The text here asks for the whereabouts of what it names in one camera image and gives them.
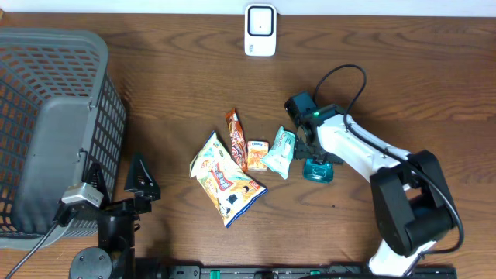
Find orange red snack bar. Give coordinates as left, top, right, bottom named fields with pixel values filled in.
left=226, top=108, right=247, bottom=171

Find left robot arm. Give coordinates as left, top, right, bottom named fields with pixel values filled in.
left=53, top=153, right=161, bottom=278

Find teal mouthwash bottle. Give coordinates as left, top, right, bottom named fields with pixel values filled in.
left=303, top=159, right=334, bottom=184

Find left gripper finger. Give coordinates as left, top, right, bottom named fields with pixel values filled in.
left=84, top=163, right=110, bottom=206
left=124, top=153, right=161, bottom=201

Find mint green wipes packet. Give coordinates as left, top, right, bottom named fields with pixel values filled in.
left=261, top=126, right=295, bottom=180

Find small orange tissue box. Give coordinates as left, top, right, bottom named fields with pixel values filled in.
left=247, top=140, right=269, bottom=171

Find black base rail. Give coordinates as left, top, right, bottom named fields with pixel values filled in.
left=135, top=259, right=459, bottom=279

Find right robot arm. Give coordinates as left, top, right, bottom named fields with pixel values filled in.
left=285, top=100, right=464, bottom=277

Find white barcode scanner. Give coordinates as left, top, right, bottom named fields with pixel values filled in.
left=244, top=4, right=277, bottom=57

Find large snack chip bag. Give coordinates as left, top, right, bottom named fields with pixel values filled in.
left=189, top=132, right=267, bottom=228

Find grey plastic basket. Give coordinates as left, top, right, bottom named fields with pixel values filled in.
left=1, top=28, right=126, bottom=250

